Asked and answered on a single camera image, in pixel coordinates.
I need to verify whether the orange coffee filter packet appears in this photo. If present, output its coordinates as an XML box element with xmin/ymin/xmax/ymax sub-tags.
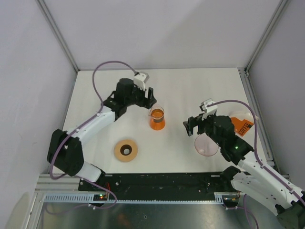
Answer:
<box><xmin>231</xmin><ymin>117</ymin><xmax>254</xmax><ymax>136</ymax></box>

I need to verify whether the wooden dripper collar ring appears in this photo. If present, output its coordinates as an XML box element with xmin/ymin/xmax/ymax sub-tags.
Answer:
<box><xmin>113</xmin><ymin>139</ymin><xmax>139</xmax><ymax>163</ymax></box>

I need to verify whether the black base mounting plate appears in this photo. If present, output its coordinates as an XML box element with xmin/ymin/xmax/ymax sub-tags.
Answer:
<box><xmin>78</xmin><ymin>172</ymin><xmax>241</xmax><ymax>201</ymax></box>

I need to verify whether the aluminium frame post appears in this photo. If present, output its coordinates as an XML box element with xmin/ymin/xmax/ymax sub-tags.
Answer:
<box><xmin>35</xmin><ymin>0</ymin><xmax>80</xmax><ymax>73</ymax></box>
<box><xmin>244</xmin><ymin>0</ymin><xmax>291</xmax><ymax>72</ymax></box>

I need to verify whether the white paper coffee filter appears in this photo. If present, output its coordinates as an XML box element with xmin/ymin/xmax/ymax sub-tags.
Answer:
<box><xmin>229</xmin><ymin>110</ymin><xmax>258</xmax><ymax>124</ymax></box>

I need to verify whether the left aluminium frame post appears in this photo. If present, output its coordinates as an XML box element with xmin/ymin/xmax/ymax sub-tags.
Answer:
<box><xmin>35</xmin><ymin>0</ymin><xmax>80</xmax><ymax>73</ymax></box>

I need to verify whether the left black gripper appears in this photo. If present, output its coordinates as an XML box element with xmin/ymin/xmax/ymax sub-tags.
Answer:
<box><xmin>124</xmin><ymin>81</ymin><xmax>155</xmax><ymax>109</ymax></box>

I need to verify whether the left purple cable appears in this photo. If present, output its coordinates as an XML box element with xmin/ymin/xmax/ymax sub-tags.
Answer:
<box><xmin>44</xmin><ymin>61</ymin><xmax>141</xmax><ymax>215</ymax></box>

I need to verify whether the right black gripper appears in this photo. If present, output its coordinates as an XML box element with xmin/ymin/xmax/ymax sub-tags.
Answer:
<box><xmin>183</xmin><ymin>110</ymin><xmax>224</xmax><ymax>147</ymax></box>

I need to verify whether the right aluminium table rail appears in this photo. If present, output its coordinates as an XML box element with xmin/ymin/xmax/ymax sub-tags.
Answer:
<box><xmin>237</xmin><ymin>67</ymin><xmax>279</xmax><ymax>172</ymax></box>

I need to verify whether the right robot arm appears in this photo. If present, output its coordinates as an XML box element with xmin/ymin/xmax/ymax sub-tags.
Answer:
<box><xmin>183</xmin><ymin>115</ymin><xmax>305</xmax><ymax>229</ymax></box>

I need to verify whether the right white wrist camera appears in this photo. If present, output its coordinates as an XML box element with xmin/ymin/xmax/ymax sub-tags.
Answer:
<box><xmin>199</xmin><ymin>98</ymin><xmax>218</xmax><ymax>120</ymax></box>

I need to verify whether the clear glass dripper cone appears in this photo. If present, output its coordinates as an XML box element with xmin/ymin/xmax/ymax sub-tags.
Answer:
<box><xmin>194</xmin><ymin>134</ymin><xmax>219</xmax><ymax>156</ymax></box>

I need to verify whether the grey slotted cable duct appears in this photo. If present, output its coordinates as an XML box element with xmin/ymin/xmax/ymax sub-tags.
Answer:
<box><xmin>43</xmin><ymin>193</ymin><xmax>224</xmax><ymax>204</ymax></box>

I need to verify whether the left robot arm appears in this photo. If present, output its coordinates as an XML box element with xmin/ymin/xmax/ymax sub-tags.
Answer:
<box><xmin>47</xmin><ymin>78</ymin><xmax>157</xmax><ymax>191</ymax></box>

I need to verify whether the front aluminium frame beam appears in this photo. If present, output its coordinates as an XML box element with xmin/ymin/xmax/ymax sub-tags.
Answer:
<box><xmin>35</xmin><ymin>174</ymin><xmax>80</xmax><ymax>192</ymax></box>

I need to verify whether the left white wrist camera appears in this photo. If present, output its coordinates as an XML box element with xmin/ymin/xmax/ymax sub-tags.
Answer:
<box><xmin>133</xmin><ymin>72</ymin><xmax>149</xmax><ymax>91</ymax></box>

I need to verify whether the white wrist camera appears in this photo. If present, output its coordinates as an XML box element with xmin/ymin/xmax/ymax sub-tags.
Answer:
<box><xmin>199</xmin><ymin>98</ymin><xmax>218</xmax><ymax>120</ymax></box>
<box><xmin>133</xmin><ymin>72</ymin><xmax>149</xmax><ymax>91</ymax></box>

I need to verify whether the orange glass carafe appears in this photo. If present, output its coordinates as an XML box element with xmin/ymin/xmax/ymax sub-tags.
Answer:
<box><xmin>149</xmin><ymin>105</ymin><xmax>165</xmax><ymax>131</ymax></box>

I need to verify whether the right aluminium frame post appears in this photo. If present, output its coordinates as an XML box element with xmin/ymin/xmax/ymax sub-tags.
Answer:
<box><xmin>244</xmin><ymin>0</ymin><xmax>291</xmax><ymax>72</ymax></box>

